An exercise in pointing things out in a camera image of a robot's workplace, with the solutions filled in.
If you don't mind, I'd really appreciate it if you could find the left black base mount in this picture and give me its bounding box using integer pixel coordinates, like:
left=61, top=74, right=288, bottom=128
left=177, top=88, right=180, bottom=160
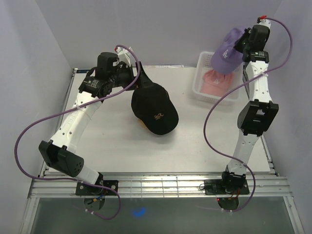
left=75, top=180, right=119, bottom=196

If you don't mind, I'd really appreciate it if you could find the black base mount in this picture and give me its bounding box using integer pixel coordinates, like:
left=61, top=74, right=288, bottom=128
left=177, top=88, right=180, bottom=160
left=75, top=180, right=119, bottom=196
left=199, top=179, right=250, bottom=199

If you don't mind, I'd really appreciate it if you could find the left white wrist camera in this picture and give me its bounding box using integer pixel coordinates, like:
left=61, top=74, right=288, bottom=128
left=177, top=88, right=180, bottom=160
left=115, top=47, right=132, bottom=66

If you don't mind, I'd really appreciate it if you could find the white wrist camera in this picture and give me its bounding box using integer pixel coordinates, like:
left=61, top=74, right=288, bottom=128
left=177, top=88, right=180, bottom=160
left=257, top=15, right=271, bottom=29
left=115, top=47, right=132, bottom=66

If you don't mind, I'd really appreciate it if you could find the white plastic basket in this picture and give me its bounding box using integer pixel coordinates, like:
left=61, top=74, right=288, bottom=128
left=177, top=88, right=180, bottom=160
left=192, top=51, right=243, bottom=103

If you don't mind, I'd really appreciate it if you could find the purple cable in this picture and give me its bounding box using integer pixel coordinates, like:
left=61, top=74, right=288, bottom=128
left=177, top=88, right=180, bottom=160
left=14, top=44, right=143, bottom=221
left=198, top=16, right=293, bottom=213

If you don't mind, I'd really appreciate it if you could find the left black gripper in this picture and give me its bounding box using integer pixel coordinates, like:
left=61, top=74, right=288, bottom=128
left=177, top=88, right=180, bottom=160
left=109, top=61, right=154, bottom=91

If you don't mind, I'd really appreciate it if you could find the pink LA baseball cap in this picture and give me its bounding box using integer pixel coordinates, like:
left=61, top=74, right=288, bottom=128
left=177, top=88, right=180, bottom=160
left=200, top=70, right=234, bottom=97

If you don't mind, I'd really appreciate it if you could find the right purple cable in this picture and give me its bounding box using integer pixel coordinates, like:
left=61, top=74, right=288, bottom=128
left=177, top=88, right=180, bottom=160
left=198, top=16, right=293, bottom=213

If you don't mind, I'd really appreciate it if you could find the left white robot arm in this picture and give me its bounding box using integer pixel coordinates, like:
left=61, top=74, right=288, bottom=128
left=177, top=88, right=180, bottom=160
left=39, top=47, right=142, bottom=195

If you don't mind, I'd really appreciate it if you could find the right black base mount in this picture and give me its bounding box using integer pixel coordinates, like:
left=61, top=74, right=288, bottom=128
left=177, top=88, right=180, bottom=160
left=199, top=179, right=250, bottom=199

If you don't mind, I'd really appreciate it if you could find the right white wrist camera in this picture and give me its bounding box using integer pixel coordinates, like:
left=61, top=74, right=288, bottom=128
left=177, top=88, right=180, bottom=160
left=257, top=15, right=271, bottom=29

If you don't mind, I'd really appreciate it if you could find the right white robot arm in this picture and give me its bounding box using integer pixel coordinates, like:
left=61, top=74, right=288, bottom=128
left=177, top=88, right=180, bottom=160
left=220, top=19, right=279, bottom=194

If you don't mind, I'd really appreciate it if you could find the purple baseball cap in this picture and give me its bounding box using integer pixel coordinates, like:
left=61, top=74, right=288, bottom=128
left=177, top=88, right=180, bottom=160
left=211, top=26, right=245, bottom=75

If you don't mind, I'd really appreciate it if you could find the tan baseball cap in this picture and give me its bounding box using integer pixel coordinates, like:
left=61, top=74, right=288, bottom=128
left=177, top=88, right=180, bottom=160
left=137, top=118, right=149, bottom=130

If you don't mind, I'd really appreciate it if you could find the black gold R cap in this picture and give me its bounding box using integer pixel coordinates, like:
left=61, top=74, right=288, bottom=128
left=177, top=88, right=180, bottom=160
left=131, top=83, right=179, bottom=136

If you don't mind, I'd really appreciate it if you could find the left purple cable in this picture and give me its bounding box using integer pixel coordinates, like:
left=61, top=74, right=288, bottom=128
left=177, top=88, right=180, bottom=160
left=14, top=44, right=143, bottom=221

